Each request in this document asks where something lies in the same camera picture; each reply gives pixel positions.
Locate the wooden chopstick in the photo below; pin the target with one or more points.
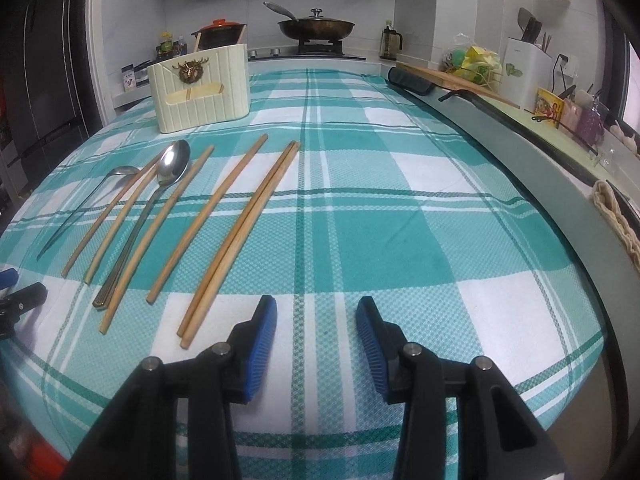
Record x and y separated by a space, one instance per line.
244 34
194 330
82 250
116 310
106 252
164 280
193 310
196 40

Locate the gas stove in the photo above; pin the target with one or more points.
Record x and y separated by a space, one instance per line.
320 49

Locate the yellow cap condiment bottle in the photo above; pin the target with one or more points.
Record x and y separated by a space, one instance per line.
166 45

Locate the colourful printed box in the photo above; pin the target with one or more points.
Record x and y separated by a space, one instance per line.
549 106

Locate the black padded cloth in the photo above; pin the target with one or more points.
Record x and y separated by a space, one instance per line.
412 80

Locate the clear plastic bag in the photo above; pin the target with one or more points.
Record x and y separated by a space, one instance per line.
475 62

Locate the glass wok lid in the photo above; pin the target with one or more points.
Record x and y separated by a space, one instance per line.
316 16

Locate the grey spatula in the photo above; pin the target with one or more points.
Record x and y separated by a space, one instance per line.
523 20

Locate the small plastic condiment bottle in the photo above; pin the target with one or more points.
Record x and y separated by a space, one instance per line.
181 47

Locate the black wok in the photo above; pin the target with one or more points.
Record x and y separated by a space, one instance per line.
315 31

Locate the purple bottle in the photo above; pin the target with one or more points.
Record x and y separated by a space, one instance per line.
592 122

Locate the cream ribbed utensil holder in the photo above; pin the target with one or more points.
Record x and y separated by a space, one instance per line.
205 105

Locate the large silver spoon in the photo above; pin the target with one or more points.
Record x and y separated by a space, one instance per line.
174 162

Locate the white knife block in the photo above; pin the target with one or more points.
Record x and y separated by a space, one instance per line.
530 80

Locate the white spice jar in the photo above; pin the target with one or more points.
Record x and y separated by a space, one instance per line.
129 80

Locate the small silver spoon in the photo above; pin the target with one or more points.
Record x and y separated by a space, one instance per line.
122 172

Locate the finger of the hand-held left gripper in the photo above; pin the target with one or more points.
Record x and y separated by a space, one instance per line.
25 300
7 278

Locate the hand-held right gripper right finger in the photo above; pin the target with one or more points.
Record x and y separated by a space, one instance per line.
372 355

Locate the wooden cutting board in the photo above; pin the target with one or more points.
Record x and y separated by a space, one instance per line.
450 76

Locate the red pot lid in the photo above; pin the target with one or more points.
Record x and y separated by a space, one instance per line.
218 24

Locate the beige woven cloth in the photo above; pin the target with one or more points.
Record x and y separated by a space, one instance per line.
615 215

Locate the dark refrigerator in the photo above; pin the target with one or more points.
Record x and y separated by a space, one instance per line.
45 85

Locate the black clay pot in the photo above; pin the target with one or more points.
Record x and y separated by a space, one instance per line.
220 37

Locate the teal plaid tablecloth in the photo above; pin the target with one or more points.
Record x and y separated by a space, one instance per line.
350 210

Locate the dark glass pitcher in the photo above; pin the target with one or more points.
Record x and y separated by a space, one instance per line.
389 45

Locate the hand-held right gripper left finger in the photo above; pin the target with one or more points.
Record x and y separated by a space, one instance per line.
262 350

